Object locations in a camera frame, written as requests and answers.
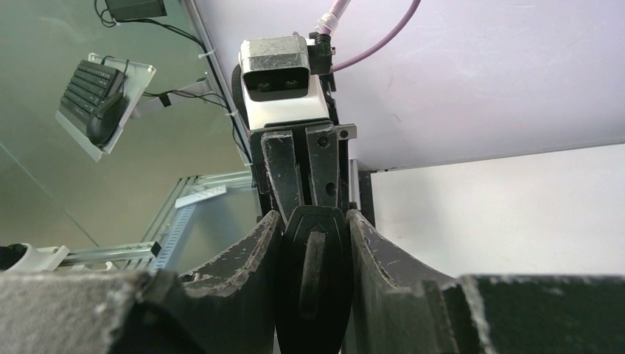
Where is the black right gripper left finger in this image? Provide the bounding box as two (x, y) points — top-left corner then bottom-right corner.
(1, 211), (282, 353)

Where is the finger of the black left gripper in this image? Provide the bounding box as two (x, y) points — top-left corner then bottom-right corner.
(261, 131), (304, 224)
(305, 124), (339, 207)

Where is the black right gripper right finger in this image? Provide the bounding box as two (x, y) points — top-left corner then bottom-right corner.
(344, 210), (624, 353)

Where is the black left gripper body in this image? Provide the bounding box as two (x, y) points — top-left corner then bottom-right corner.
(250, 119), (357, 212)

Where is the black padlock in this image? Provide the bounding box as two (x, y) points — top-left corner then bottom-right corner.
(273, 206), (354, 353)

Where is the monitor on arm mount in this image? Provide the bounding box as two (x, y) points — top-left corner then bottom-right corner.
(55, 53), (225, 162)

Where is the white power strip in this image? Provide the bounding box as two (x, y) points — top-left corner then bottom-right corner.
(174, 184), (227, 209)

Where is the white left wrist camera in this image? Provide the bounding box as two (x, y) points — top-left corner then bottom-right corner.
(238, 33), (333, 131)

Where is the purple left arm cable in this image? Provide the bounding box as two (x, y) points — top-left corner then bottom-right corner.
(315, 0), (423, 74)

